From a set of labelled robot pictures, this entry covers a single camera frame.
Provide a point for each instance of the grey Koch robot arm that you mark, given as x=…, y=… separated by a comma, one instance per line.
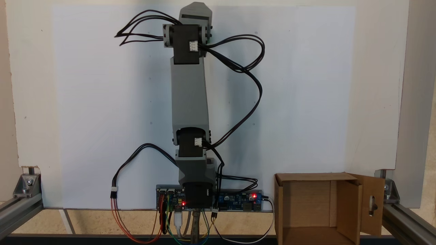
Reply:
x=189, y=98

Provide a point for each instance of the large white paper sheet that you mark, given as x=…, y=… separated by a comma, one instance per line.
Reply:
x=102, y=102

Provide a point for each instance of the small controller circuit board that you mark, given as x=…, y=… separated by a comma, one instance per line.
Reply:
x=172, y=200

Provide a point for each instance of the blue power circuit board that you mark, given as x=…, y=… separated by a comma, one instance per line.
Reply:
x=238, y=201

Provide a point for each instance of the white USB plug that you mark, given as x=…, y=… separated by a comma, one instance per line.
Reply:
x=178, y=219

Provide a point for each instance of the metal table clamp screw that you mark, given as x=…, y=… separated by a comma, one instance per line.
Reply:
x=195, y=224

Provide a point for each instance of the brown cardboard box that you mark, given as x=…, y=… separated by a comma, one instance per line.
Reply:
x=306, y=204

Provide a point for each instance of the aluminium corner bracket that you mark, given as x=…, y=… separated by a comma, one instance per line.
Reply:
x=25, y=187
x=391, y=192

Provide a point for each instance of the aluminium frame extrusion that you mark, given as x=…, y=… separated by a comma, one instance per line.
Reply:
x=408, y=223
x=17, y=212

